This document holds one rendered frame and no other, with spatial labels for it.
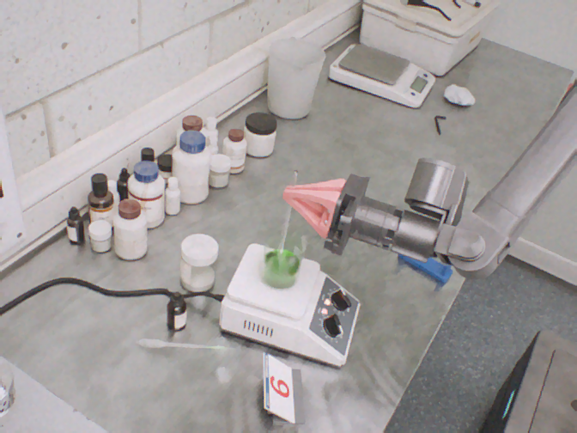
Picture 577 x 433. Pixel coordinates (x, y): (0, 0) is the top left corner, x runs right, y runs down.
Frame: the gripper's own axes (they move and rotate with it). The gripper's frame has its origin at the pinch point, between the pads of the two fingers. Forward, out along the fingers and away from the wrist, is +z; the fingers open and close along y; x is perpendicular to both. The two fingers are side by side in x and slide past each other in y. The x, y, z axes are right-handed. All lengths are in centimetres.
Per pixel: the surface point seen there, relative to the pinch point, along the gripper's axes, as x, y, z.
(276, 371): 23.3, 10.7, -5.3
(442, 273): 24.6, -22.5, -25.1
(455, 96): 24, -89, -18
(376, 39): 23, -108, 8
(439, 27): 13, -103, -8
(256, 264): 17.1, -2.1, 3.7
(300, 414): 25.4, 14.5, -10.5
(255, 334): 23.4, 5.8, 0.0
